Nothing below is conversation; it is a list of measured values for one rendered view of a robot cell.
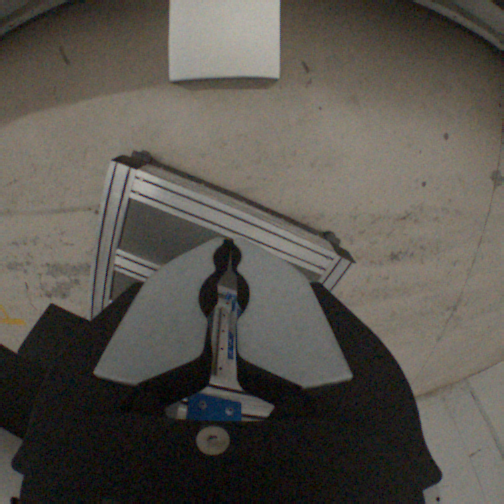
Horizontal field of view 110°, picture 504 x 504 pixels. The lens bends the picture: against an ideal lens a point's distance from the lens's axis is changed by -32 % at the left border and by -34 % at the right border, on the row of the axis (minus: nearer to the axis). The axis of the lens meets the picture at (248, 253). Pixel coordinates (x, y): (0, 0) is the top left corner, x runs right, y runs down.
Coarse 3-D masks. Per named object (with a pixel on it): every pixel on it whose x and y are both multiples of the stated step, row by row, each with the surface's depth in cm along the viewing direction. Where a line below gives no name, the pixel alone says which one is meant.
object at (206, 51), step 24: (192, 0) 5; (216, 0) 5; (240, 0) 5; (264, 0) 5; (192, 24) 5; (216, 24) 5; (240, 24) 5; (264, 24) 5; (192, 48) 5; (216, 48) 5; (240, 48) 5; (264, 48) 5; (192, 72) 6; (216, 72) 6; (240, 72) 6; (264, 72) 6
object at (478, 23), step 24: (24, 0) 33; (48, 0) 38; (72, 0) 47; (408, 0) 50; (432, 0) 42; (456, 0) 36; (0, 24) 37; (24, 24) 47; (456, 24) 52; (480, 24) 42
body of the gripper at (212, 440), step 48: (96, 432) 4; (144, 432) 4; (192, 432) 4; (240, 432) 4; (288, 432) 4; (336, 432) 4; (48, 480) 2; (96, 480) 3; (144, 480) 3; (192, 480) 3; (240, 480) 3; (288, 480) 3; (336, 480) 3; (384, 480) 3
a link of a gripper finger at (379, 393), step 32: (320, 288) 8; (352, 320) 7; (352, 352) 6; (384, 352) 6; (352, 384) 5; (384, 384) 5; (320, 416) 5; (352, 416) 4; (384, 416) 4; (416, 416) 4; (416, 448) 4
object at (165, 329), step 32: (192, 256) 10; (224, 256) 11; (160, 288) 8; (192, 288) 8; (128, 320) 7; (160, 320) 7; (192, 320) 7; (128, 352) 6; (160, 352) 6; (192, 352) 6; (128, 384) 5; (160, 384) 6; (192, 384) 6
